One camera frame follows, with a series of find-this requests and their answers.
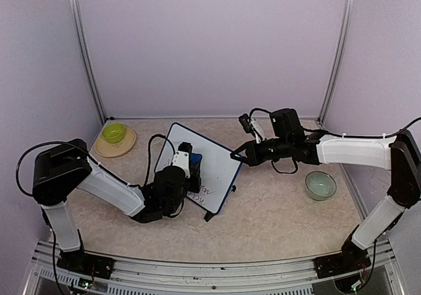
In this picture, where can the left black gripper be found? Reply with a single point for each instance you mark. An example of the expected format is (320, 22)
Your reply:
(196, 187)

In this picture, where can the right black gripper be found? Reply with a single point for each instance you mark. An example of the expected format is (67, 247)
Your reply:
(252, 159)

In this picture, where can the small blue-framed whiteboard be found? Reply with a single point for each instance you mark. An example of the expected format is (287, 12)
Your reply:
(218, 170)

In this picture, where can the blue whiteboard eraser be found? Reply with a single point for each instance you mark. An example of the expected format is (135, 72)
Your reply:
(195, 162)

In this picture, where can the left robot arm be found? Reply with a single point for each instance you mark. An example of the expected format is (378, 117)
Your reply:
(68, 166)

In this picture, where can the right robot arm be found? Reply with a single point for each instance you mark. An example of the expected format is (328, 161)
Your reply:
(384, 169)

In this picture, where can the beige plate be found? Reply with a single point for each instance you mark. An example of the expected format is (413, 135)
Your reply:
(109, 150)

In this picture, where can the lime green bowl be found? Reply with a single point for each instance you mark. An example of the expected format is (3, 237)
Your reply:
(113, 133)

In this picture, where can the pale green glass bowl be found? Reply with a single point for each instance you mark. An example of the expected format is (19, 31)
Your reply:
(320, 186)

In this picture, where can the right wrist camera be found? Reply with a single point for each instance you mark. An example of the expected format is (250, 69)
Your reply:
(251, 126)

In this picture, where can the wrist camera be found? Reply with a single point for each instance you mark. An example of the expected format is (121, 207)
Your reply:
(182, 157)
(251, 126)

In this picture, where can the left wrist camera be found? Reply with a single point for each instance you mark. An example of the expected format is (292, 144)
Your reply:
(182, 157)

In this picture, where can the front aluminium rail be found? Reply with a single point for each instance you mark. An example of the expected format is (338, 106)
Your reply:
(138, 275)

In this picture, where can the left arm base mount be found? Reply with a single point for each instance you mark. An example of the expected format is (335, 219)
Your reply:
(81, 262)

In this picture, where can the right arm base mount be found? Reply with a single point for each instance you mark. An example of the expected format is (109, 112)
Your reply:
(340, 263)

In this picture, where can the right aluminium frame post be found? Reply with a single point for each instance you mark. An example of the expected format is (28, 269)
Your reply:
(338, 57)

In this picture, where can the aluminium frame post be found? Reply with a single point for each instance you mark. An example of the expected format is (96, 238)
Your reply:
(338, 57)
(86, 61)

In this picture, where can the left aluminium frame post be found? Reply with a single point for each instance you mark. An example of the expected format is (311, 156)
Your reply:
(86, 61)

